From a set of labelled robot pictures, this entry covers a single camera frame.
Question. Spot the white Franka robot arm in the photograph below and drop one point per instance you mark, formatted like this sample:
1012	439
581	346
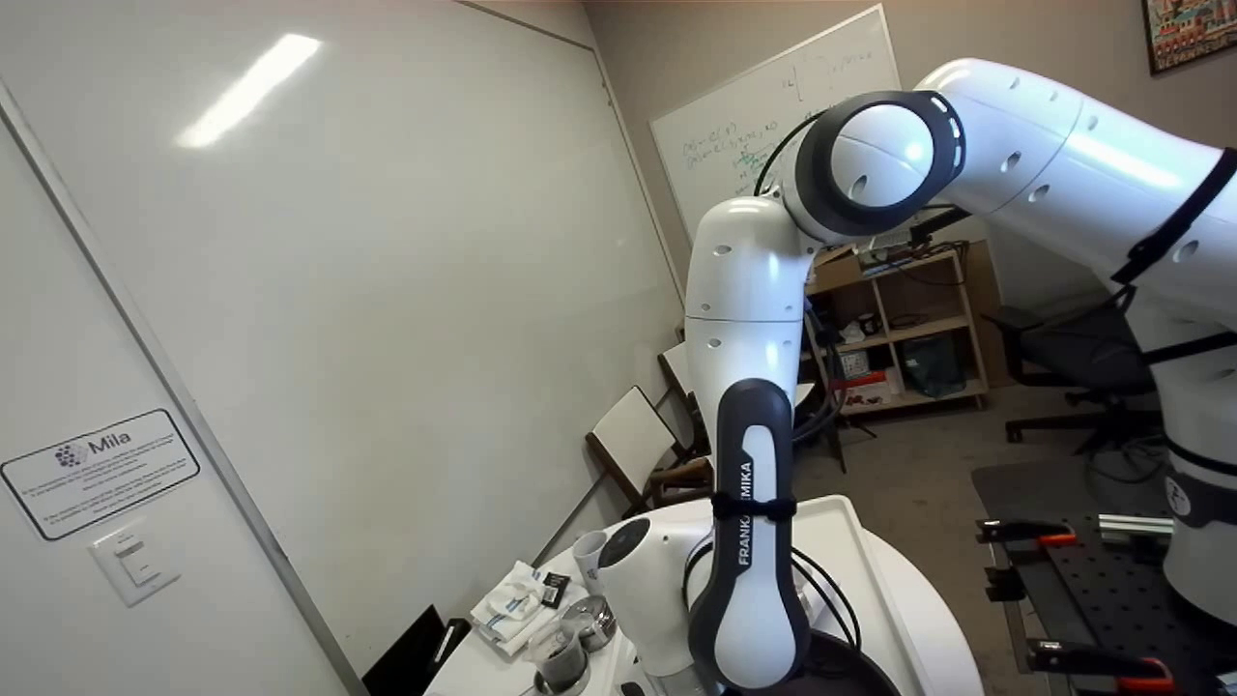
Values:
1028	158

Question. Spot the black frying pan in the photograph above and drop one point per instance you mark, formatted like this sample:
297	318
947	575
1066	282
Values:
854	675

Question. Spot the small white top table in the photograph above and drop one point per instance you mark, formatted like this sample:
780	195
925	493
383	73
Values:
677	369
633	439

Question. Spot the whiteboard with writing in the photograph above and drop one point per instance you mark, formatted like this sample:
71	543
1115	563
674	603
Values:
720	140

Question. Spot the small dark gadget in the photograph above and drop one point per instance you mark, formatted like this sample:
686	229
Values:
554	591

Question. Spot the small metal bowl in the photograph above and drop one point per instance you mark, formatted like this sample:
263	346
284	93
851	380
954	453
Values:
561	662
588	623

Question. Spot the pile of white packets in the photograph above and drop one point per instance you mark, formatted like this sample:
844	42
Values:
507	614

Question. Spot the wooden shelf unit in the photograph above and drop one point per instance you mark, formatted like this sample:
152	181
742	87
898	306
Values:
928	329

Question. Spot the round white table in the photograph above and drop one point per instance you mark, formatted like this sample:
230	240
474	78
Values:
941	631

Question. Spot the black office chair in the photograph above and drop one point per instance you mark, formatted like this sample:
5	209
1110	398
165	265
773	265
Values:
1085	363

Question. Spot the silver metal bar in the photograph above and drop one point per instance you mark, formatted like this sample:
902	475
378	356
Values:
1133	528

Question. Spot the black tool platform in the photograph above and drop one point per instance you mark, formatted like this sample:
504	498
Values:
1121	592

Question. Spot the large glossy wall whiteboard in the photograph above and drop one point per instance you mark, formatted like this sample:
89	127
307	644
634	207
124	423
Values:
388	258

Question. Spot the white light switch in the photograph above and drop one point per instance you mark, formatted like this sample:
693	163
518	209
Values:
134	563

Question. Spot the white wall sign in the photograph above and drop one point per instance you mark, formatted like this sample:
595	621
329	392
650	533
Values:
98	470

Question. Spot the framed wall picture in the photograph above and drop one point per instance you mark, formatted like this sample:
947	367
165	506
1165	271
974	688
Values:
1192	26

